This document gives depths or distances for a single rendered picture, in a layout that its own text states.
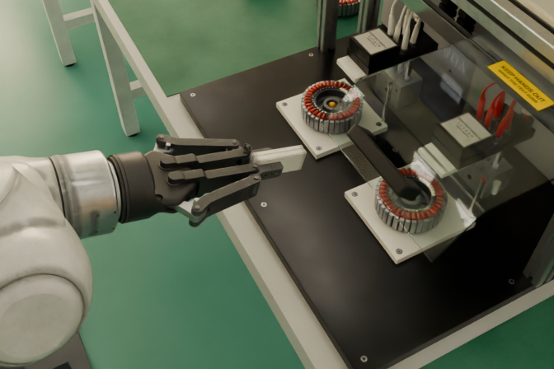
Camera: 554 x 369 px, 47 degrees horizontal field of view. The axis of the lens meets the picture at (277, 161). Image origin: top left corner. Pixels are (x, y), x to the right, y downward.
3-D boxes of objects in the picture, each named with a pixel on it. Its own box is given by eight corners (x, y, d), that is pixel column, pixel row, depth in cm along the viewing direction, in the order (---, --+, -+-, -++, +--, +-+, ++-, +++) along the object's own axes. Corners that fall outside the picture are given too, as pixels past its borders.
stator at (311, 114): (319, 143, 113) (320, 128, 110) (289, 105, 119) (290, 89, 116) (373, 123, 116) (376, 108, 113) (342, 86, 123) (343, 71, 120)
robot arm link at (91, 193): (66, 261, 66) (123, 249, 69) (67, 201, 60) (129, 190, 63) (46, 198, 72) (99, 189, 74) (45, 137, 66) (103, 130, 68)
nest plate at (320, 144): (316, 160, 112) (316, 155, 111) (275, 107, 121) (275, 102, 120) (387, 131, 116) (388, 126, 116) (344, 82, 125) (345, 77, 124)
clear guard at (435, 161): (430, 263, 70) (441, 231, 66) (319, 125, 84) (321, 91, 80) (643, 160, 80) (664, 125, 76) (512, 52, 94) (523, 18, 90)
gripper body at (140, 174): (98, 186, 73) (175, 174, 78) (119, 242, 68) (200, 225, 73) (101, 137, 69) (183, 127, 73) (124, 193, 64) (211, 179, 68)
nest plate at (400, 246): (396, 264, 97) (396, 259, 97) (344, 196, 106) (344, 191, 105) (474, 227, 102) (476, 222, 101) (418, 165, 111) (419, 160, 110)
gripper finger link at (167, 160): (159, 190, 73) (155, 181, 74) (246, 173, 78) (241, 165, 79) (163, 165, 70) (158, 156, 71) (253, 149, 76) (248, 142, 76)
